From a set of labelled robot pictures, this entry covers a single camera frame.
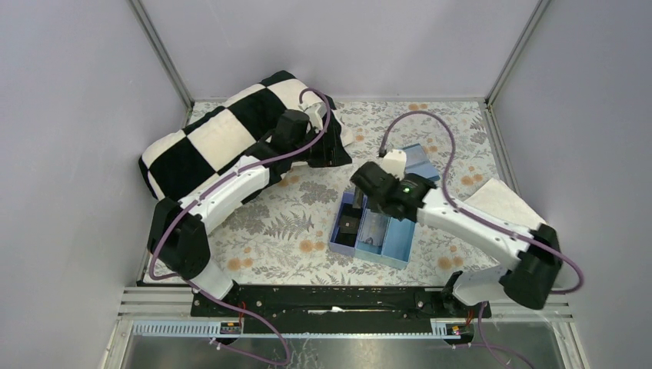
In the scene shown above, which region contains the teal leather card holder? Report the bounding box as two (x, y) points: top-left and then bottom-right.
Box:
(403, 144), (441, 182)

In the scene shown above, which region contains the black credit card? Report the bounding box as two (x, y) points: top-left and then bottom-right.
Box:
(338, 203), (363, 233)

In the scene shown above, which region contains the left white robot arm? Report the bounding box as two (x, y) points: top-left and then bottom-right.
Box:
(148, 101), (332, 300)

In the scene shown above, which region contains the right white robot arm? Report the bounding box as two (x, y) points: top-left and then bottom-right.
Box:
(351, 162), (562, 310)

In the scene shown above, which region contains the VIP card in box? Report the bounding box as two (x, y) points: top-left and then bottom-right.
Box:
(359, 236), (384, 248)

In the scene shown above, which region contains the black card in box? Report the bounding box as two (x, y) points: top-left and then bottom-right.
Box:
(335, 231), (358, 248)

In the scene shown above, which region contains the light blue middle box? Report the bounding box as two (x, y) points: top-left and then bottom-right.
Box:
(354, 204), (391, 266)

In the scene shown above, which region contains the light blue box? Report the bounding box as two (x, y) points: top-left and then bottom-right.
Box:
(354, 204), (391, 266)
(380, 215), (416, 269)

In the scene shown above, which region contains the light blue right box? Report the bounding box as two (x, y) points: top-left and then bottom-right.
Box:
(380, 215), (416, 269)

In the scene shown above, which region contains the purple open box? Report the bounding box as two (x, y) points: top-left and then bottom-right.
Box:
(328, 188), (366, 257)

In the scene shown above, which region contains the white folded towel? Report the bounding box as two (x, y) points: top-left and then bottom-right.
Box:
(464, 178), (547, 229)

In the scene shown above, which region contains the floral patterned table mat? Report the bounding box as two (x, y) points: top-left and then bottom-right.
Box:
(208, 101), (500, 286)

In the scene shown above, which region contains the black white checkered blanket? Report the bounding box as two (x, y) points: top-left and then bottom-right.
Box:
(138, 70), (323, 201)

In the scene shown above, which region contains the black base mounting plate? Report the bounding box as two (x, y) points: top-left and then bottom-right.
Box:
(191, 284), (491, 334)

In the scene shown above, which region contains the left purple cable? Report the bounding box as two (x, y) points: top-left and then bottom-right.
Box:
(148, 87), (332, 367)

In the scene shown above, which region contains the purple cable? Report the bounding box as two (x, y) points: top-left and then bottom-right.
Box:
(148, 87), (332, 367)
(378, 109), (586, 367)

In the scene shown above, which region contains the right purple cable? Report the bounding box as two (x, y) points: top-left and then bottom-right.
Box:
(378, 109), (586, 367)

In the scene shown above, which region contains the aluminium frame rail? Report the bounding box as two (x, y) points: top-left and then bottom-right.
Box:
(118, 286), (574, 322)

